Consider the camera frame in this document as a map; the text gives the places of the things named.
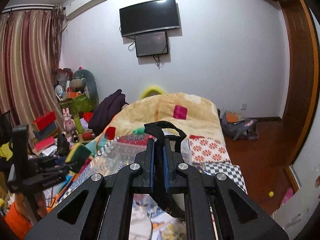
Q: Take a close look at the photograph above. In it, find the pink bunny toy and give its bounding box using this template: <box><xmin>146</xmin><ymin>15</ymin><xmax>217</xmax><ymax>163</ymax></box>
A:
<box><xmin>62</xmin><ymin>107</ymin><xmax>75</xmax><ymax>132</ymax></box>

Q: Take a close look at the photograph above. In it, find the grey backpack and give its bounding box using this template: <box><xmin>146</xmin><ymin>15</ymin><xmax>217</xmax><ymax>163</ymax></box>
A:
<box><xmin>221</xmin><ymin>110</ymin><xmax>259</xmax><ymax>141</ymax></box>

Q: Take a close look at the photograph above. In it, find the wooden door frame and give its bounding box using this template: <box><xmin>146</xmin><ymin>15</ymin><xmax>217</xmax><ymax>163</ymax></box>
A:
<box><xmin>279</xmin><ymin>0</ymin><xmax>316</xmax><ymax>167</ymax></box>

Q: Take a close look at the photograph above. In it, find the clear plastic storage box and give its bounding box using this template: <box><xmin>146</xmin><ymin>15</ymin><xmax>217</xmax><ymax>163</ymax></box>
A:
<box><xmin>99</xmin><ymin>134</ymin><xmax>193</xmax><ymax>174</ymax></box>

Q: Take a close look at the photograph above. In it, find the green bottle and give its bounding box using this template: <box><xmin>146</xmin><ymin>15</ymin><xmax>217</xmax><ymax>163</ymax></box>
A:
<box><xmin>74</xmin><ymin>116</ymin><xmax>84</xmax><ymax>134</ymax></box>

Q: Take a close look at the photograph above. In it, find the dark purple clothing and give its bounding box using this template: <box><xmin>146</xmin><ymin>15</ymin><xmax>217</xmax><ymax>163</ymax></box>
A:
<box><xmin>88</xmin><ymin>89</ymin><xmax>129</xmax><ymax>135</ymax></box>

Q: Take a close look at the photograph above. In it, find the red box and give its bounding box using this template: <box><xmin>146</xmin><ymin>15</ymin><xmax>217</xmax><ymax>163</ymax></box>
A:
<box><xmin>31</xmin><ymin>111</ymin><xmax>57</xmax><ymax>132</ymax></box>

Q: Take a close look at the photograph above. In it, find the person's left forearm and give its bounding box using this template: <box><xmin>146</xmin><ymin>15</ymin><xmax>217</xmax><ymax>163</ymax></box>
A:
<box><xmin>4</xmin><ymin>192</ymin><xmax>48</xmax><ymax>239</ymax></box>

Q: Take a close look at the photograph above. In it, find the yellow patchwork quilt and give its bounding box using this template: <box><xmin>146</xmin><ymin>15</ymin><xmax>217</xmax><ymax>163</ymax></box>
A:
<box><xmin>42</xmin><ymin>92</ymin><xmax>248</xmax><ymax>240</ymax></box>

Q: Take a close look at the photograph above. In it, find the large black wall television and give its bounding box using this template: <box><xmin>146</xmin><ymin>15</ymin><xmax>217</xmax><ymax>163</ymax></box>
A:
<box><xmin>119</xmin><ymin>0</ymin><xmax>181</xmax><ymax>37</ymax></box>

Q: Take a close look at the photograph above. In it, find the grey green plush dinosaur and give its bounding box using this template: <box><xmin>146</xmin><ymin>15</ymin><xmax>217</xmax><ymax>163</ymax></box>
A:
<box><xmin>70</xmin><ymin>69</ymin><xmax>99</xmax><ymax>105</ymax></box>

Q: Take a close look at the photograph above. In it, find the green storage box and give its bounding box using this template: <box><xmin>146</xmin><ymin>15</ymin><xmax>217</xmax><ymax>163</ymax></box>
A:
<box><xmin>59</xmin><ymin>94</ymin><xmax>97</xmax><ymax>117</ymax></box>

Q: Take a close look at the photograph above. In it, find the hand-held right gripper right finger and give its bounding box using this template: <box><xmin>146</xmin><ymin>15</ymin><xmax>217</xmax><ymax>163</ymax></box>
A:
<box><xmin>162</xmin><ymin>139</ymin><xmax>290</xmax><ymax>240</ymax></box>

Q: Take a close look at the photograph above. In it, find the orange notebook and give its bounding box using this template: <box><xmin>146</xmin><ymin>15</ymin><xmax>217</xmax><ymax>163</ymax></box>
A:
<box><xmin>226</xmin><ymin>111</ymin><xmax>243</xmax><ymax>123</ymax></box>

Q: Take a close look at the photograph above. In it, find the striped red curtain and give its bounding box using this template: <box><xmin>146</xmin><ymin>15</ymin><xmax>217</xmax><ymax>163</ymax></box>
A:
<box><xmin>0</xmin><ymin>4</ymin><xmax>66</xmax><ymax>140</ymax></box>

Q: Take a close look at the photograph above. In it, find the yellow green sponge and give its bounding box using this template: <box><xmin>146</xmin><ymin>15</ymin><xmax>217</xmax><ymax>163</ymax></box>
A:
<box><xmin>65</xmin><ymin>143</ymin><xmax>92</xmax><ymax>173</ymax></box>

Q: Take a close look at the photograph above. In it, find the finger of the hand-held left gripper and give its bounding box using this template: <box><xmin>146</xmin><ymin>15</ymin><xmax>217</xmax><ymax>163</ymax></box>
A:
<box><xmin>37</xmin><ymin>156</ymin><xmax>68</xmax><ymax>165</ymax></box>
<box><xmin>54</xmin><ymin>162</ymin><xmax>83</xmax><ymax>174</ymax></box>

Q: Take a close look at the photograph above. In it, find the white air conditioner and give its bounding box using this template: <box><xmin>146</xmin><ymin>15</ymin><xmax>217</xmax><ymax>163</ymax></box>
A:
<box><xmin>62</xmin><ymin>0</ymin><xmax>109</xmax><ymax>20</ymax></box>

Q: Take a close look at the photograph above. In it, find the small black wall monitor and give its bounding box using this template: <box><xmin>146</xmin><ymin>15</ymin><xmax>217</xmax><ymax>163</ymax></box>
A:
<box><xmin>134</xmin><ymin>31</ymin><xmax>169</xmax><ymax>58</ymax></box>

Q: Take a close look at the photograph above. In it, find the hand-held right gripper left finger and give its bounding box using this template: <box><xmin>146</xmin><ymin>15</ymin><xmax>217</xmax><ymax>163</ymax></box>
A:
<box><xmin>24</xmin><ymin>137</ymin><xmax>156</xmax><ymax>240</ymax></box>

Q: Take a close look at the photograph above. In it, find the black strap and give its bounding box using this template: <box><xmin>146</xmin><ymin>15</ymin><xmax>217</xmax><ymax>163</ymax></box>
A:
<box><xmin>144</xmin><ymin>121</ymin><xmax>187</xmax><ymax>218</ymax></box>

